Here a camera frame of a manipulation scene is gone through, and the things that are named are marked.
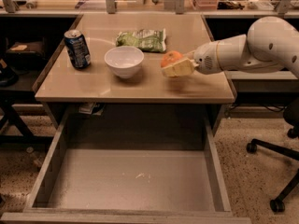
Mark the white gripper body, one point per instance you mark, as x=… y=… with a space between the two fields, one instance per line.
x=206 y=60

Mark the orange fruit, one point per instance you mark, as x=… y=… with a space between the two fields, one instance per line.
x=170 y=57

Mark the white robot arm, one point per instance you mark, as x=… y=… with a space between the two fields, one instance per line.
x=271 y=43

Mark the beige counter cabinet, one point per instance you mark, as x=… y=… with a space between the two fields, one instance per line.
x=61 y=83

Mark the open grey drawer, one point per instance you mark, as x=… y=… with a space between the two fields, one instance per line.
x=132 y=164

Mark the green chip bag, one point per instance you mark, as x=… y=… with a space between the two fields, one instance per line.
x=146 y=40

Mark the white bowl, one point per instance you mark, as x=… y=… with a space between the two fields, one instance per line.
x=124 y=61

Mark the blue soda can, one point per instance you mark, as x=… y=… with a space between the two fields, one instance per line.
x=77 y=49

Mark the black stand left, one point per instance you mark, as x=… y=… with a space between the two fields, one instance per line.
x=16 y=88

